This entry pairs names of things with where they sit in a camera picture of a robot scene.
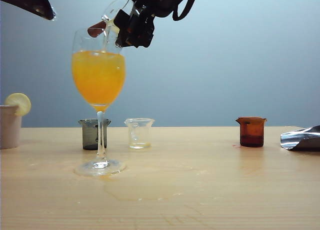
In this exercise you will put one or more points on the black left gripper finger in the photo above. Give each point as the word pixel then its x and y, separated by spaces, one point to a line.
pixel 27 1

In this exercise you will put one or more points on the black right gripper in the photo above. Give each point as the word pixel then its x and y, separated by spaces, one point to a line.
pixel 160 2

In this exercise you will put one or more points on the wine glass with orange juice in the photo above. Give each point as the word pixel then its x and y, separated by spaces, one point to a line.
pixel 98 77

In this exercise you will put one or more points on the clear empty measuring cup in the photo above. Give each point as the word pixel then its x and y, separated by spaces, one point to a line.
pixel 140 145

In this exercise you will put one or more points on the smoky grey measuring cup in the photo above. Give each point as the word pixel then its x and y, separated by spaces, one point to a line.
pixel 88 140

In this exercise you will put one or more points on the white paper cup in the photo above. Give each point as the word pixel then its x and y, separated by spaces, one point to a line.
pixel 8 127

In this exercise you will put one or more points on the amber brown measuring cup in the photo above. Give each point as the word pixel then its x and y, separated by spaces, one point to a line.
pixel 251 137

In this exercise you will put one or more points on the yellow lemon slice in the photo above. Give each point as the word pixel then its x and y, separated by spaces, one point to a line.
pixel 18 102

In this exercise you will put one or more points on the silver foil bag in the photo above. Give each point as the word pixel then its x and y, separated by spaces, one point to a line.
pixel 300 140

